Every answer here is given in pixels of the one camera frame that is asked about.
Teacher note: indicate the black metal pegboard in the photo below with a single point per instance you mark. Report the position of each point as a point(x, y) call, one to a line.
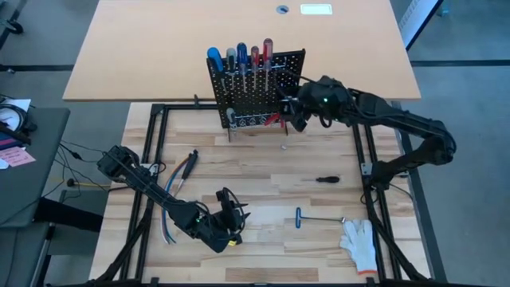
point(251, 104)

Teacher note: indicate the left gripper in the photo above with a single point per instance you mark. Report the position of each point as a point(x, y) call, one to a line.
point(217, 235)

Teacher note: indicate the grey desk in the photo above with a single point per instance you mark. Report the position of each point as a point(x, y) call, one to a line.
point(36, 179)

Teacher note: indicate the pink paper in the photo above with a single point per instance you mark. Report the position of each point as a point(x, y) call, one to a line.
point(16, 156)

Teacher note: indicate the black aluminium frame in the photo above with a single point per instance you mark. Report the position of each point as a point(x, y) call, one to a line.
point(179, 107)

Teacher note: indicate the small black screwdriver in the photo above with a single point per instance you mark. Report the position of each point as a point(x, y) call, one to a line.
point(328, 179)

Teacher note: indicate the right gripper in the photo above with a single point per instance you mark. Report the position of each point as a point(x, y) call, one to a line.
point(330, 103)

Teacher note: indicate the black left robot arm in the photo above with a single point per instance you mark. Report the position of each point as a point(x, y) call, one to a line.
point(151, 191)

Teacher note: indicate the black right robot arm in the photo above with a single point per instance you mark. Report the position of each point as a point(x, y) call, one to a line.
point(398, 119)

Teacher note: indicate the white perforated panel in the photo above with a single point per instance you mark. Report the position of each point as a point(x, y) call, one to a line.
point(414, 18)

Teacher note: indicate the silver mounting plate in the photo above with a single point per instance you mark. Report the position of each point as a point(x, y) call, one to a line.
point(366, 169)

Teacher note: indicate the white paper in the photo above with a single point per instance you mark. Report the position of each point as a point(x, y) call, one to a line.
point(18, 104)

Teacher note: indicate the black plastic bin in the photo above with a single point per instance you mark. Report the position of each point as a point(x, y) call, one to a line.
point(283, 89)

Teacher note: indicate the white rectangular plate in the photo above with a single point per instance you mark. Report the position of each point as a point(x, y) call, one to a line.
point(316, 9)

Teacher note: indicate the black caster wheel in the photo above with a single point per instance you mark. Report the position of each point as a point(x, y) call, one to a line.
point(16, 27)

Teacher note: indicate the white work glove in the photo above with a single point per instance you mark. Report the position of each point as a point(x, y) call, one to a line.
point(360, 247)

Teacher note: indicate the large beige table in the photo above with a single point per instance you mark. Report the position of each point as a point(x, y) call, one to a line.
point(139, 48)

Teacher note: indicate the small red clear screwdriver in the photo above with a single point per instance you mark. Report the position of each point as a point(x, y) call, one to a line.
point(254, 56)

